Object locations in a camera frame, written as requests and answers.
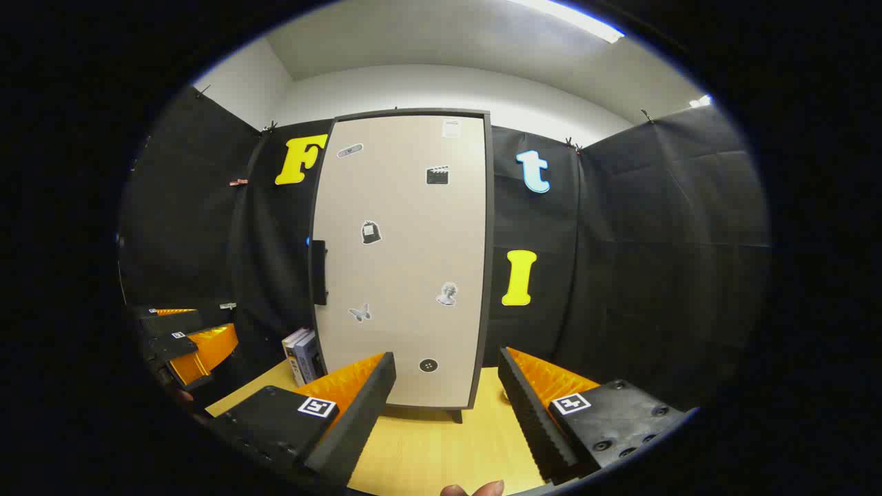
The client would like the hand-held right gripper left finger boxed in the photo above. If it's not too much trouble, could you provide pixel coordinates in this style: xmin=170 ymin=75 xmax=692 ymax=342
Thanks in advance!
xmin=207 ymin=351 xmax=398 ymax=490

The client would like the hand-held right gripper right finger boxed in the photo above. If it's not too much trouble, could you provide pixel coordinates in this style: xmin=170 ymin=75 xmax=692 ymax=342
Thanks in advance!
xmin=498 ymin=347 xmax=690 ymax=486

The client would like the black door handle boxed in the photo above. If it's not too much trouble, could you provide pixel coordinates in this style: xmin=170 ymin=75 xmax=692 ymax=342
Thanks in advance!
xmin=310 ymin=240 xmax=329 ymax=306

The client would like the dark grey cabinet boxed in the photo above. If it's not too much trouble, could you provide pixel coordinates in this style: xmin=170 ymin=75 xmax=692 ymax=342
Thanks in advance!
xmin=308 ymin=108 xmax=495 ymax=423

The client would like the beige cabinet door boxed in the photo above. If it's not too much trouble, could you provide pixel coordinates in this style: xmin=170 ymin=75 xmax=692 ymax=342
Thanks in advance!
xmin=310 ymin=114 xmax=489 ymax=411

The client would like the blue spine book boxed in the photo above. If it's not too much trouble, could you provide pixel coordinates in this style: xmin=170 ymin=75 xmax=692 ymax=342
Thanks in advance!
xmin=300 ymin=331 xmax=325 ymax=386

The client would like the white spine book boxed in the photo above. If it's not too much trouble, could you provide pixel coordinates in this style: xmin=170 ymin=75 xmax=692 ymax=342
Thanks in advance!
xmin=288 ymin=329 xmax=307 ymax=384

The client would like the black backdrop cloth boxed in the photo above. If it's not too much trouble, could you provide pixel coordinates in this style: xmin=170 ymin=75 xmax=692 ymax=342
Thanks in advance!
xmin=121 ymin=86 xmax=769 ymax=414

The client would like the long ceiling light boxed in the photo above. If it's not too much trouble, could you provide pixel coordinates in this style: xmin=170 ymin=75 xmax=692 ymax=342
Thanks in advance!
xmin=510 ymin=0 xmax=624 ymax=43

